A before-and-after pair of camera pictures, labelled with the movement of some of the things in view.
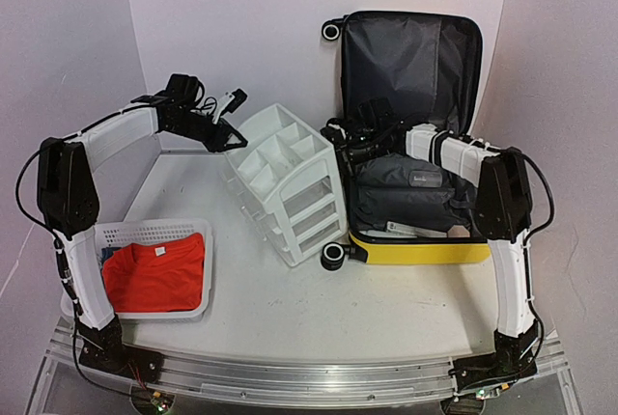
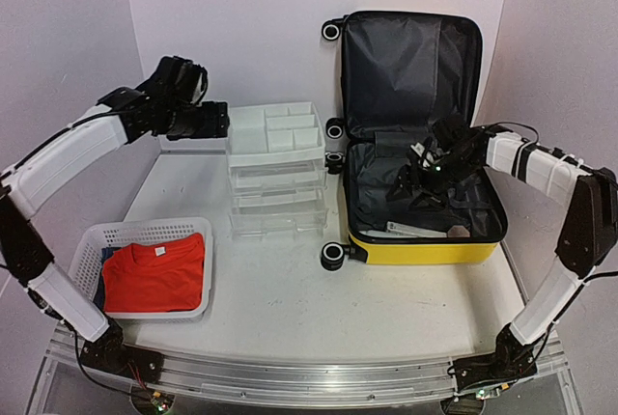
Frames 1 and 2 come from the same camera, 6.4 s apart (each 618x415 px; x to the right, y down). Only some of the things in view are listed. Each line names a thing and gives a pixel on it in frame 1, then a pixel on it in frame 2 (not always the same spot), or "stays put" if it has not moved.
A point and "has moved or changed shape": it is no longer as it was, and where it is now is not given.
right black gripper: x=343 y=151 → x=405 y=176
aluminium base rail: x=192 y=375 stays put
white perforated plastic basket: x=117 y=234 stays put
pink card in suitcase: x=458 y=231 stays put
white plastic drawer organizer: x=285 y=182 has moved or changed shape
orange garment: x=160 y=276 stays put
